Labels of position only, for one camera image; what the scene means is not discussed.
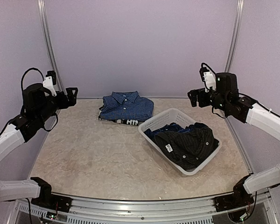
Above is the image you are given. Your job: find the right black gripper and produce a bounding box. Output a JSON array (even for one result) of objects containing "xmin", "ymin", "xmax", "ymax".
[{"xmin": 189, "ymin": 87, "xmax": 229, "ymax": 112}]

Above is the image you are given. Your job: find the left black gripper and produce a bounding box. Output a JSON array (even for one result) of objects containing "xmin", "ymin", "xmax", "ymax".
[{"xmin": 36, "ymin": 87, "xmax": 77, "ymax": 124}]

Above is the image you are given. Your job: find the white plastic laundry basket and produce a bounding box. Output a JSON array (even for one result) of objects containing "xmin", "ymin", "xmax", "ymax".
[{"xmin": 138, "ymin": 108, "xmax": 222, "ymax": 176}]

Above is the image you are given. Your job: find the black pinstripe long sleeve shirt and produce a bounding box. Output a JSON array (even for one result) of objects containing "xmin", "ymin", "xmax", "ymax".
[{"xmin": 151, "ymin": 122, "xmax": 219, "ymax": 170}]

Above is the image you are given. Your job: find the blue checked shirt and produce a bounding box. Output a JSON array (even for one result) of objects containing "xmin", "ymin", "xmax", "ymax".
[{"xmin": 99, "ymin": 91, "xmax": 154, "ymax": 122}]

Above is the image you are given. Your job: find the black white printed shirt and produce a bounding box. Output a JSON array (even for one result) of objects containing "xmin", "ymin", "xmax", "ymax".
[{"xmin": 98, "ymin": 117, "xmax": 139, "ymax": 126}]

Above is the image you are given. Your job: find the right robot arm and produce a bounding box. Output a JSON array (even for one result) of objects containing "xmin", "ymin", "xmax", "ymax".
[{"xmin": 188, "ymin": 71, "xmax": 280, "ymax": 207}]

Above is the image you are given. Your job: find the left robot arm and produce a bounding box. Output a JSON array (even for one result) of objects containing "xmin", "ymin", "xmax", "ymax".
[{"xmin": 0, "ymin": 70, "xmax": 78, "ymax": 208}]

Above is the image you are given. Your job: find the dark blue plaid shirt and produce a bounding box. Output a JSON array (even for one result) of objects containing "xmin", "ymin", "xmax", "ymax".
[{"xmin": 144, "ymin": 122, "xmax": 190, "ymax": 139}]

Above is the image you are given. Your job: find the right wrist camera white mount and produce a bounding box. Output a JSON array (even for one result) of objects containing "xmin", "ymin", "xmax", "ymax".
[{"xmin": 199, "ymin": 63, "xmax": 216, "ymax": 92}]

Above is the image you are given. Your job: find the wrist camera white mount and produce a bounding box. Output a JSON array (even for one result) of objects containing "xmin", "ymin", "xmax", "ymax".
[
  {"xmin": 43, "ymin": 70, "xmax": 57, "ymax": 97},
  {"xmin": 199, "ymin": 63, "xmax": 216, "ymax": 92}
]

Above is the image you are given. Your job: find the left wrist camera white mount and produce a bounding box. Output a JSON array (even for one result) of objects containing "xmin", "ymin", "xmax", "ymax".
[{"xmin": 43, "ymin": 70, "xmax": 57, "ymax": 97}]

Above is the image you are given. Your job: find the left aluminium frame post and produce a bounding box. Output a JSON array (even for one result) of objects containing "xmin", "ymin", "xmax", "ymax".
[{"xmin": 37, "ymin": 0, "xmax": 64, "ymax": 91}]

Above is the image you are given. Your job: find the aluminium frame post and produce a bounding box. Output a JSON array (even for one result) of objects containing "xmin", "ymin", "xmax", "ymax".
[
  {"xmin": 37, "ymin": 0, "xmax": 64, "ymax": 91},
  {"xmin": 224, "ymin": 0, "xmax": 244, "ymax": 72}
]

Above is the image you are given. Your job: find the right aluminium frame post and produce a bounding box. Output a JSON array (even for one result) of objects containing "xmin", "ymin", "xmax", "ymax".
[{"xmin": 224, "ymin": 0, "xmax": 244, "ymax": 72}]

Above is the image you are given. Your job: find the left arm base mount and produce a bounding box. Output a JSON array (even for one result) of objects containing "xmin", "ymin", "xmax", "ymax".
[{"xmin": 30, "ymin": 177, "xmax": 73, "ymax": 213}]

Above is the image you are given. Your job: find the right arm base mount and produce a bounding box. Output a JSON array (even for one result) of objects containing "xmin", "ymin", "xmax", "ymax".
[{"xmin": 214, "ymin": 184, "xmax": 254, "ymax": 212}]

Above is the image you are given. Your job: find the front aluminium rail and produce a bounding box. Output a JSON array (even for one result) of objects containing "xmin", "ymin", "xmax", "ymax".
[{"xmin": 10, "ymin": 196, "xmax": 239, "ymax": 224}]

